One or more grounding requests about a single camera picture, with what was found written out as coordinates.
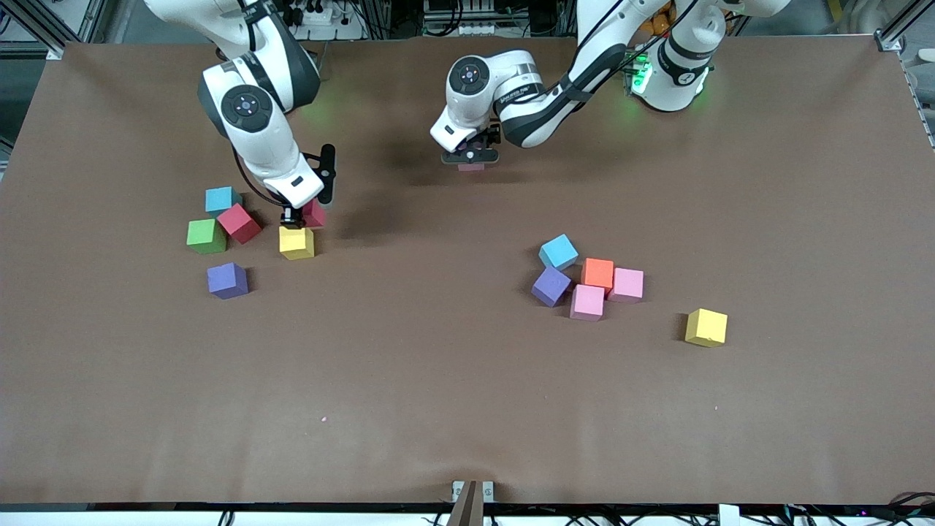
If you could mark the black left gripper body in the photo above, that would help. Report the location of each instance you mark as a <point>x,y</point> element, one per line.
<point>488,136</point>

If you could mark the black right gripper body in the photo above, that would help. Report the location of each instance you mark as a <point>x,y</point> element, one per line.
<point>291,216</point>

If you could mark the yellow foam cube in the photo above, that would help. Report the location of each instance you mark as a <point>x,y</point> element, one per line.
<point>296,245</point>
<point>706,328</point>

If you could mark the red foam cube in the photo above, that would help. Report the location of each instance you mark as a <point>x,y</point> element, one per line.
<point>239,223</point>
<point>315,213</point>

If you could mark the pink foam cube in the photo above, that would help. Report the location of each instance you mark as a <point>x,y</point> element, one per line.
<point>471,167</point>
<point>626,286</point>
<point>587,303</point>

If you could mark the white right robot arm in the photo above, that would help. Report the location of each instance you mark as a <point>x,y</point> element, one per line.
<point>248,109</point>

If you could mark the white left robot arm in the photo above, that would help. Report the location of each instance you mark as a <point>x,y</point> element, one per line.
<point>475,77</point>

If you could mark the light blue foam cube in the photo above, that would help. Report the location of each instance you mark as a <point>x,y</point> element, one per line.
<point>558,252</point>
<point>221,199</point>

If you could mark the purple foam cube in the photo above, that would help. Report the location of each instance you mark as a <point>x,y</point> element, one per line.
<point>551,286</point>
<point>227,281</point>

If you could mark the green foam cube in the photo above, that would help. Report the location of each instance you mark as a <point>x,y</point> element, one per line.
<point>206,237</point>

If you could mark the orange foam cube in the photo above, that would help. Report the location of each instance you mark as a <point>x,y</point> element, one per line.
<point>597,274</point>

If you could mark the white power strip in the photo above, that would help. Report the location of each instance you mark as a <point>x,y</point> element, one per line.
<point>314,14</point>

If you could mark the pile of orange objects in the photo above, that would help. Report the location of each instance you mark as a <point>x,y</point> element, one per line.
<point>655,25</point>

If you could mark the brown table cover sheet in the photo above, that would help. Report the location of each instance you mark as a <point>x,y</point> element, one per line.
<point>467,380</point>

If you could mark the white corner bracket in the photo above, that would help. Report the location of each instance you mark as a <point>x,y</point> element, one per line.
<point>890,42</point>
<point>55,52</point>

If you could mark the aluminium frame profile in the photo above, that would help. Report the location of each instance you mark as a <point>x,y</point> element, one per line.
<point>44,23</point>
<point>913,18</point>

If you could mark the metal bracket with post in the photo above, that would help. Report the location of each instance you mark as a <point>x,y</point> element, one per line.
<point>467,504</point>

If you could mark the aluminium edge rail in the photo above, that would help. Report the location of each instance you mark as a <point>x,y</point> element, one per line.
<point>922,109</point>

